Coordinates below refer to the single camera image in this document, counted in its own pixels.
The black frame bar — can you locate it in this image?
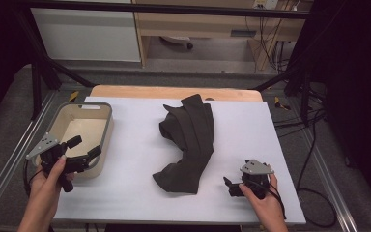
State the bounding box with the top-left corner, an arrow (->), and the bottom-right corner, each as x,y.
13,0 -> 310,19

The right hand-held gripper cable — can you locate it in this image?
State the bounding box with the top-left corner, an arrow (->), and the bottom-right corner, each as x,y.
264,182 -> 287,220

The office chair base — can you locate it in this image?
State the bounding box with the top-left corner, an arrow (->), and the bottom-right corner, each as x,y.
158,35 -> 195,51

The black metal stand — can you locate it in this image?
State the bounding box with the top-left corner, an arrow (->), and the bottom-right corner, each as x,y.
252,0 -> 328,127
13,9 -> 96,121

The aluminium rail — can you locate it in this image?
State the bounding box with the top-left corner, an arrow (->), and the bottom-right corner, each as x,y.
302,129 -> 362,232
0,90 -> 59,220

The bundle of cables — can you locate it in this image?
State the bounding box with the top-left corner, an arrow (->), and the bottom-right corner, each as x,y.
244,0 -> 300,73

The wooden desk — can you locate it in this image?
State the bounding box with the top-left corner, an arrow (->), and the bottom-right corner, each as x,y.
131,0 -> 313,71

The person's right hand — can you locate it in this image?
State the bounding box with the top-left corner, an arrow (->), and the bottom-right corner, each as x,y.
238,173 -> 286,223

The dark curtain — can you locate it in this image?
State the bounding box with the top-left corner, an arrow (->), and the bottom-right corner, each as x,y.
289,0 -> 371,207
0,0 -> 33,136

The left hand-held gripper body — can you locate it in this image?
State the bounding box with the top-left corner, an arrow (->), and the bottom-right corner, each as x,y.
24,131 -> 93,193

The person's left hand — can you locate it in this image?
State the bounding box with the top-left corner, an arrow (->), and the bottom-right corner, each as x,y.
28,154 -> 76,208

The white cabinet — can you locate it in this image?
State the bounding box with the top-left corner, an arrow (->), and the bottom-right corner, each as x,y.
30,0 -> 142,63

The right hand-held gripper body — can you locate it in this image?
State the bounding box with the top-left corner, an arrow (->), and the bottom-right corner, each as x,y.
239,159 -> 275,200

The hand-held gripper cable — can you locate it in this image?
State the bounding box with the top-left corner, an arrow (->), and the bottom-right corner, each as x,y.
22,159 -> 44,198
264,182 -> 287,220

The left hand-held gripper cable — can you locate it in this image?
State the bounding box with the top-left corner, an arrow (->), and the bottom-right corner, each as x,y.
22,159 -> 44,198

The dark cloth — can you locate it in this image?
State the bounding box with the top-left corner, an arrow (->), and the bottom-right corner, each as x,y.
152,93 -> 215,195

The wooden table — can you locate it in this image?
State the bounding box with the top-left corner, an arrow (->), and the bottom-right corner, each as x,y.
90,84 -> 264,103

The white power strip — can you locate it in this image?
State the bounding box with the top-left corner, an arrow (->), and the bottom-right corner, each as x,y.
252,0 -> 279,10

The black floor cable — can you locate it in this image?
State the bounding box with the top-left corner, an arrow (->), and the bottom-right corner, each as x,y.
273,109 -> 338,228

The beige bin with grey rim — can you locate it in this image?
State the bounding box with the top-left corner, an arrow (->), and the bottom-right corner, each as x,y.
35,101 -> 114,180

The white table mat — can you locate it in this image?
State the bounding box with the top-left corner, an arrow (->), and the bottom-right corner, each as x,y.
53,96 -> 307,225

